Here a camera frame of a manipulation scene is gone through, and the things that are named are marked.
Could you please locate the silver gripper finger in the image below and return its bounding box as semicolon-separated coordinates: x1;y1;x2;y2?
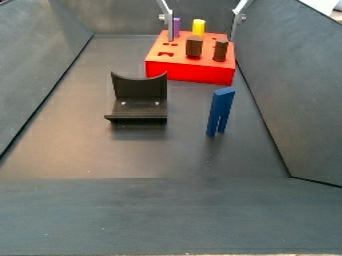
155;0;174;42
230;0;250;41

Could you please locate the blue two-pronged block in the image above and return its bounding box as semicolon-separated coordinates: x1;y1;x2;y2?
206;87;236;137

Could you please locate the red shape-sorting board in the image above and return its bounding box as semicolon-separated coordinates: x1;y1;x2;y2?
145;30;236;86

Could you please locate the purple rectangular peg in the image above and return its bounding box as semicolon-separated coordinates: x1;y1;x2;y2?
174;17;181;38

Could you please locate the yellow cylinder peg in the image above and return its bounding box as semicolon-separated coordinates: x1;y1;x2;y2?
193;19;206;37

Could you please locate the brown hexagonal peg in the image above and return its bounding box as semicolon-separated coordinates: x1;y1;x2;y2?
213;38;229;62

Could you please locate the brown heart-shaped peg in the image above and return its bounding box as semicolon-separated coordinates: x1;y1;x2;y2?
186;35;204;58

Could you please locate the black curved holder stand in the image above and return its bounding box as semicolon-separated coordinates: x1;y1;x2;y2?
105;73;169;122

